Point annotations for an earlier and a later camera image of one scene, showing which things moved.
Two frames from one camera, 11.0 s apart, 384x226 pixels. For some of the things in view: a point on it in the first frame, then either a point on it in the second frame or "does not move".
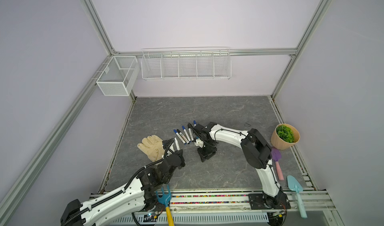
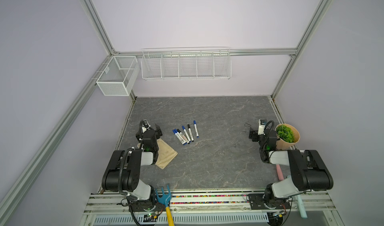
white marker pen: (186, 133) does not move
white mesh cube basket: (119, 76) does not move
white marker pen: (190, 131) does not move
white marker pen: (185, 139) does not move
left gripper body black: (182, 164) -> (157, 134)
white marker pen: (179, 136) does not move
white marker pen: (177, 144) -> (178, 137)
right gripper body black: (206, 151) -> (256, 137)
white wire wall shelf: (186, 63) does not move
